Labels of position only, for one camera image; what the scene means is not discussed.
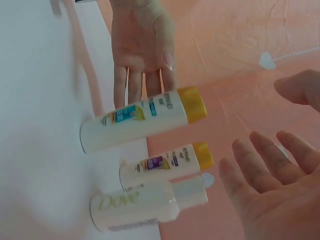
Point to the person's left hand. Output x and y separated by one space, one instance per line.
136 42

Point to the black wrist band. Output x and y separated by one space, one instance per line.
86 1

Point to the white bottle white cap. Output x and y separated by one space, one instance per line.
140 207

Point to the person's right hand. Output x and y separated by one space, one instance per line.
280 200

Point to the white bottle purple label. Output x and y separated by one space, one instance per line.
160 166

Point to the white bottle teal label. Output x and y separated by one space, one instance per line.
140 125

